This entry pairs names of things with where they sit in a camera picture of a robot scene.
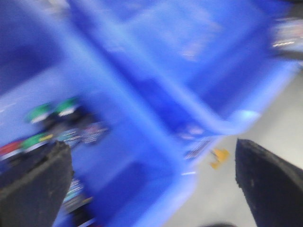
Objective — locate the yellow floor marker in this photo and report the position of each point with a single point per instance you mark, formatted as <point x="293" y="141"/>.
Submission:
<point x="220" y="157"/>

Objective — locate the green push button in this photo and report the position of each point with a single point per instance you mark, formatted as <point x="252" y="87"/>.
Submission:
<point x="67" y="107"/>
<point x="39" y="114"/>
<point x="36" y="141"/>

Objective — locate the red push button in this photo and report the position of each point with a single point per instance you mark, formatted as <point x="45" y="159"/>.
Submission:
<point x="10" y="150"/>

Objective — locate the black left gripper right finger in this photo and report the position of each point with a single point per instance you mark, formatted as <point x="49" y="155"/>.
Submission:
<point x="272" y="186"/>

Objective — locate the large blue crate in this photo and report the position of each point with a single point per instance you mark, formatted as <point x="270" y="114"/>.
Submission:
<point x="169" y="78"/>
<point x="35" y="59"/>

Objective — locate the large blue crate right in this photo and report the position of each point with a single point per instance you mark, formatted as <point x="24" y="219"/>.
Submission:
<point x="169" y="78"/>

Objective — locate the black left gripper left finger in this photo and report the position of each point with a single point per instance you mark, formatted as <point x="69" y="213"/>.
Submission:
<point x="32" y="192"/>

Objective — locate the large blue crate left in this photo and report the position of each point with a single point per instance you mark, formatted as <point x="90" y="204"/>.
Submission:
<point x="35" y="59"/>

